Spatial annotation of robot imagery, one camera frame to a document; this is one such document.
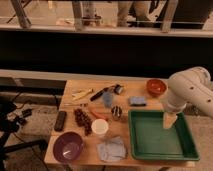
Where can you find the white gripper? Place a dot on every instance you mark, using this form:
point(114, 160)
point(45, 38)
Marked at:
point(171, 104)

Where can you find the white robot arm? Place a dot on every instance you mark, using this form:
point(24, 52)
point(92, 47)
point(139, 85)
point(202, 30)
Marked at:
point(188, 86)

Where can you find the green plastic tray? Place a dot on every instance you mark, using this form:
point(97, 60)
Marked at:
point(150, 141)

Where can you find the red bowl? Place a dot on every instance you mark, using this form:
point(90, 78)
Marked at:
point(156, 87)

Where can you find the blue sponge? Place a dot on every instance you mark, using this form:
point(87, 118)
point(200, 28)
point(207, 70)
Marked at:
point(137, 101)

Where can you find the black striped round can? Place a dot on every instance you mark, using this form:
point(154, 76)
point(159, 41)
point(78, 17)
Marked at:
point(116, 112)

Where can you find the small dark tape roll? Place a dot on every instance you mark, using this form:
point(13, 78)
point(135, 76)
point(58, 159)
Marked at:
point(118, 89)

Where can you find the light blue cloth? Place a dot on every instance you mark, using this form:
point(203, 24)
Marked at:
point(112, 150)

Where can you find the blue fuzzy brush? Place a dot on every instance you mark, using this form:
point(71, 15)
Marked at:
point(107, 99)

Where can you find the white cup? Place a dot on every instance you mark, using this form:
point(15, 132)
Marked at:
point(100, 127)

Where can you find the orange carrot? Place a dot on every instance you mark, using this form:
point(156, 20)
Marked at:
point(97, 115)

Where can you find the bunch of dark grapes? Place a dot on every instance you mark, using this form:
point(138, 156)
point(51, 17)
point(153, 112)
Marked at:
point(83, 120)

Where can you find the thin wooden stick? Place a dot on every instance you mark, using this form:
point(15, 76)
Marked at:
point(78, 104)

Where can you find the purple bowl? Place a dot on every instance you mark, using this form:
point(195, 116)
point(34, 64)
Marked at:
point(68, 147)

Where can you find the black chair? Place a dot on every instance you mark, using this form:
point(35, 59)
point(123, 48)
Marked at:
point(8, 127)

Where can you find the black handled knife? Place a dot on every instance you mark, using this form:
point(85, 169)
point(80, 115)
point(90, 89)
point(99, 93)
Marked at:
point(100, 93)

